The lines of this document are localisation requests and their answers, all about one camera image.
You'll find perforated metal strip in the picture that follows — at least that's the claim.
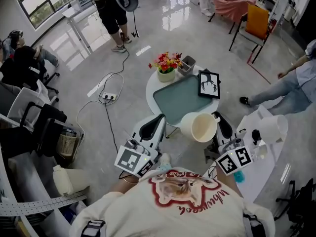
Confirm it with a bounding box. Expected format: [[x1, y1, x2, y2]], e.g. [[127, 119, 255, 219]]
[[0, 191, 87, 217]]

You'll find blue fluffy ball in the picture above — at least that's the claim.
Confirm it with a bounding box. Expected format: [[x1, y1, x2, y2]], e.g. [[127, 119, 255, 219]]
[[233, 170, 245, 184]]

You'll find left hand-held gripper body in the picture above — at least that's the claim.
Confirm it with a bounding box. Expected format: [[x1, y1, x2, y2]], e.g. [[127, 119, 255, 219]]
[[114, 132, 163, 178]]

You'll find thin gold bracelet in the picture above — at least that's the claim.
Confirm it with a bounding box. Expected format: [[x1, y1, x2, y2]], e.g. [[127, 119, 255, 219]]
[[122, 176, 139, 185]]

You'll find grey square container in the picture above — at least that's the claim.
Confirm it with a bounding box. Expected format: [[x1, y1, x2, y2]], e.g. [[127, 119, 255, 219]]
[[177, 55, 197, 77]]

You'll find person's cream printed shirt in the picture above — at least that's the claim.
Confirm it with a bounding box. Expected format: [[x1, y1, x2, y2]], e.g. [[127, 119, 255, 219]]
[[70, 166, 276, 237]]

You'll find white chair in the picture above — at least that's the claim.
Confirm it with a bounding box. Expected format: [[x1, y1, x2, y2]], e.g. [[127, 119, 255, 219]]
[[7, 79, 60, 125]]

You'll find long white desk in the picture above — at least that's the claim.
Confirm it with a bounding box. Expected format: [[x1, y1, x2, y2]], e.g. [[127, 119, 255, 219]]
[[203, 105, 291, 204]]

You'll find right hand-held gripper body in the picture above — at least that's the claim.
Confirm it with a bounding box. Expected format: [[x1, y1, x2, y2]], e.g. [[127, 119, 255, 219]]
[[204, 137, 253, 176]]

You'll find person's left white shoe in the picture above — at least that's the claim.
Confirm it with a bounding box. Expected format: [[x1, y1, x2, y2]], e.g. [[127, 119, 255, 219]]
[[159, 153, 172, 166]]

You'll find small black object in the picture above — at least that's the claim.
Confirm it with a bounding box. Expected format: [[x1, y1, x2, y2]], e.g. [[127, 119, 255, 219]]
[[251, 129, 262, 145]]

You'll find cream ceramic mug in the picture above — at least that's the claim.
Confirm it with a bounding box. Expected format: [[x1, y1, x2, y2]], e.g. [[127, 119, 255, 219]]
[[180, 112, 221, 143]]

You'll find clear plastic bottle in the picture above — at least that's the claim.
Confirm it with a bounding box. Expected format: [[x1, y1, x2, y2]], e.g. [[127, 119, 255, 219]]
[[251, 144, 269, 160]]

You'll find white metal-leg desk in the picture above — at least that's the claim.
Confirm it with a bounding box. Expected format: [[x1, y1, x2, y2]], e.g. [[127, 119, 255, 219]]
[[61, 0, 104, 55]]

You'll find long black cable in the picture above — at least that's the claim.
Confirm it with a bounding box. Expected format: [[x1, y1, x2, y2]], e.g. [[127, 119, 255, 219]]
[[103, 96, 119, 154]]

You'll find white power strip with cable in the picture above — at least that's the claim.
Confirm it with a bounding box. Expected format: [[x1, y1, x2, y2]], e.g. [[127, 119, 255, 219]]
[[76, 72, 125, 143]]

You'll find round white side table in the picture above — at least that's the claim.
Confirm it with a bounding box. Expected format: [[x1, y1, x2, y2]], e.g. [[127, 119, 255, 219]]
[[145, 65, 220, 139]]

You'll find black harness strap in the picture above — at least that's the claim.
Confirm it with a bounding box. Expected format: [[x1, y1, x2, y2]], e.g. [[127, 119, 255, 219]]
[[242, 212, 267, 237], [80, 220, 106, 237]]

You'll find chair with orange cushion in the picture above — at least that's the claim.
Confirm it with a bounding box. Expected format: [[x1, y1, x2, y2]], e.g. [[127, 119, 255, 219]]
[[228, 3, 271, 64]]

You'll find dark-framed window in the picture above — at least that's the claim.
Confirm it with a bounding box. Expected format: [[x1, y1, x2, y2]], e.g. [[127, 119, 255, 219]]
[[13, 0, 82, 31]]

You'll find white table lamp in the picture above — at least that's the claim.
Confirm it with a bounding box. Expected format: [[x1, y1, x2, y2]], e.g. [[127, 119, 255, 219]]
[[258, 114, 289, 145]]

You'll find white curved shelf unit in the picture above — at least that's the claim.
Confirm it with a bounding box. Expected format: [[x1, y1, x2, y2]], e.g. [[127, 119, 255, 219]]
[[0, 142, 91, 237]]

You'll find cream waste bin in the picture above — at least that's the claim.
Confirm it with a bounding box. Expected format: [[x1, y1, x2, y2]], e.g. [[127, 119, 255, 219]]
[[52, 164, 91, 197]]

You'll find person's left forearm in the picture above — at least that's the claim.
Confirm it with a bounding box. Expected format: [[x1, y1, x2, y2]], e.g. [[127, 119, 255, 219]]
[[108, 174, 139, 195]]

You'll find person's right forearm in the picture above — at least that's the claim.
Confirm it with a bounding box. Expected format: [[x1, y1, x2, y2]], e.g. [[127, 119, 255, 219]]
[[216, 168, 244, 197]]

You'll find beige wicker basket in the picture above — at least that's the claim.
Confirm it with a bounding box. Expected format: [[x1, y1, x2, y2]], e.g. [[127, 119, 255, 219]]
[[58, 133, 78, 157]]

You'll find grey-green tray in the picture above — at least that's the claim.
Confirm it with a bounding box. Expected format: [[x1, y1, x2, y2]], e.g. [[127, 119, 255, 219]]
[[153, 74, 214, 128]]

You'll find black picture frame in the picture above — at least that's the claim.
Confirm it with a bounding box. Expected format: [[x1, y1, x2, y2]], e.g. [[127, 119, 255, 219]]
[[197, 68, 221, 100]]

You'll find white pot of red flowers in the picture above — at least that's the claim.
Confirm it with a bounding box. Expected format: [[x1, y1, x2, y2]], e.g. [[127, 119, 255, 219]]
[[148, 52, 183, 83]]

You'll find black hanging tool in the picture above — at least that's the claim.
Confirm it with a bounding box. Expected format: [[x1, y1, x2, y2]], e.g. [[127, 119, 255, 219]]
[[132, 10, 141, 39]]

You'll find chair with pink cloth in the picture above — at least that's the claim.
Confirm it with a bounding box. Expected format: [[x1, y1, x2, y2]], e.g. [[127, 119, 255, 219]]
[[208, 0, 257, 34]]

